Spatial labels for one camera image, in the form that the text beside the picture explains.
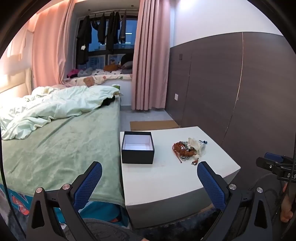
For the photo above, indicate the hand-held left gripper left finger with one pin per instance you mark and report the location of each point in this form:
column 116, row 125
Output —
column 89, row 185

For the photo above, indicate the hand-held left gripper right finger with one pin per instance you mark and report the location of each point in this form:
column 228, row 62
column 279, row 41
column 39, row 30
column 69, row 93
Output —
column 211, row 185

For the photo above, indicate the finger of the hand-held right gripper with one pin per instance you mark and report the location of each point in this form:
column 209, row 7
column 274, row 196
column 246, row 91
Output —
column 274, row 157

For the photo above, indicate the black jewelry box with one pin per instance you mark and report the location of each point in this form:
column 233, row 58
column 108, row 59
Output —
column 136, row 157

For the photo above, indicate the person's right hand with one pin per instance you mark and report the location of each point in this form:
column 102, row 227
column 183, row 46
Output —
column 286, row 204

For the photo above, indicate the dark rug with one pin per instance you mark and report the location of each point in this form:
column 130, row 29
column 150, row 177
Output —
column 185, row 222

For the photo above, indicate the white low table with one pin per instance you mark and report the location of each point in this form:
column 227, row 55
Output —
column 161, row 185

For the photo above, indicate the blue printed bed sheet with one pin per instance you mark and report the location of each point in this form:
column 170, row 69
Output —
column 20, row 204

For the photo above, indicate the flat cardboard sheet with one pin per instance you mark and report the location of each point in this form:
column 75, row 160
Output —
column 152, row 125

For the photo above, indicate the black cloth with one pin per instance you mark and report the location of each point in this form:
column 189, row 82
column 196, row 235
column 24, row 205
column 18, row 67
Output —
column 108, row 102

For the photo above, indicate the pale green duvet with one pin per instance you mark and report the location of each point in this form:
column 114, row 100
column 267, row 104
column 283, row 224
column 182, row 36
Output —
column 57, row 104

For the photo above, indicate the green tissue packet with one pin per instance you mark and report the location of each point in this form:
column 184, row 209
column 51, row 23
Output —
column 116, row 87

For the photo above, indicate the bear printed blanket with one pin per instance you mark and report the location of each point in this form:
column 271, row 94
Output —
column 97, row 78

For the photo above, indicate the magenta cloth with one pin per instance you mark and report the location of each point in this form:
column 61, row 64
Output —
column 72, row 74

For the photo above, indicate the grey plush toy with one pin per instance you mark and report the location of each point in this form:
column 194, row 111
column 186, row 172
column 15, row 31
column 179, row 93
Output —
column 83, row 73

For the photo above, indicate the orange plush toy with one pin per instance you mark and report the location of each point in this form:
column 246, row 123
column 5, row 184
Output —
column 111, row 67

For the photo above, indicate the grey pillow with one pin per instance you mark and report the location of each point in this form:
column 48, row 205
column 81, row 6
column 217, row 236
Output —
column 129, row 66

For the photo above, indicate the beige headboard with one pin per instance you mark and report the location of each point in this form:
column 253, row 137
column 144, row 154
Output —
column 13, row 81

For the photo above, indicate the pink curtain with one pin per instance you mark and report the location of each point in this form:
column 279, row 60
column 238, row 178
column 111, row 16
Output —
column 148, row 58
column 53, row 46

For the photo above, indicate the row of hanging dark clothes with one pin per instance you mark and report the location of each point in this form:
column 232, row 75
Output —
column 101, row 32

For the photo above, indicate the window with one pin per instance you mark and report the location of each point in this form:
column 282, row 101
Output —
column 130, row 32

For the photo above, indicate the white wall socket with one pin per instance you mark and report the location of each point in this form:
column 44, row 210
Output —
column 176, row 96

